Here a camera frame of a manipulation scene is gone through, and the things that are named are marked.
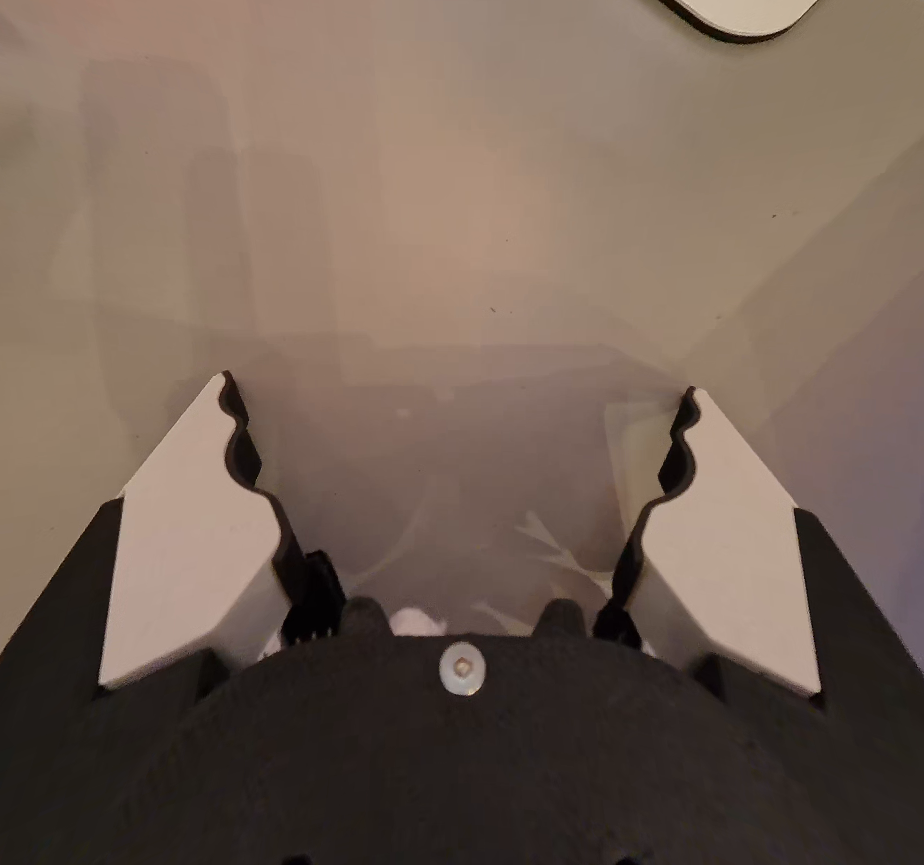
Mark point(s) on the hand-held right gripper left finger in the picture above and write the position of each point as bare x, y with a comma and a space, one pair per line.
188, 554

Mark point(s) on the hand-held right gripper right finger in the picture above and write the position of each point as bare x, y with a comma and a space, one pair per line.
729, 569

